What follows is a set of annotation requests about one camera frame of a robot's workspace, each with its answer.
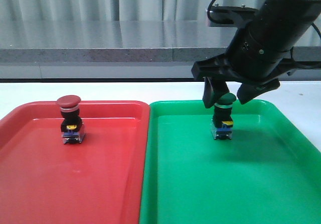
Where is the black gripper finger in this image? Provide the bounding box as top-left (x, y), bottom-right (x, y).
top-left (237, 79), bottom-right (280, 104)
top-left (202, 77), bottom-right (229, 108)

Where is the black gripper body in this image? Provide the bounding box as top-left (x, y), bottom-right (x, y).
top-left (192, 27), bottom-right (320, 88)

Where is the green mushroom push button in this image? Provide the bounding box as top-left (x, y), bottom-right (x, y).
top-left (211, 92), bottom-right (236, 140)

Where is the red mushroom push button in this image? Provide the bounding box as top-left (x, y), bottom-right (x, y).
top-left (56, 95), bottom-right (85, 144)

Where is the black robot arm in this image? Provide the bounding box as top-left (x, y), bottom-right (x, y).
top-left (192, 0), bottom-right (320, 108)

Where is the green plastic tray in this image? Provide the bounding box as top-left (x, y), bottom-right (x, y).
top-left (139, 100), bottom-right (320, 223)

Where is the grey stone counter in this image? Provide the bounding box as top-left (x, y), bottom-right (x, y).
top-left (0, 18), bottom-right (321, 80)

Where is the red plastic tray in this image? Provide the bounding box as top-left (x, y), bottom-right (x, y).
top-left (1, 101), bottom-right (150, 223)

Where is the white pleated curtain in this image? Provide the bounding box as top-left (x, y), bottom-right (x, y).
top-left (0, 0), bottom-right (321, 22)

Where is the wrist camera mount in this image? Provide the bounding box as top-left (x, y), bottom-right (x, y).
top-left (206, 5), bottom-right (258, 28)

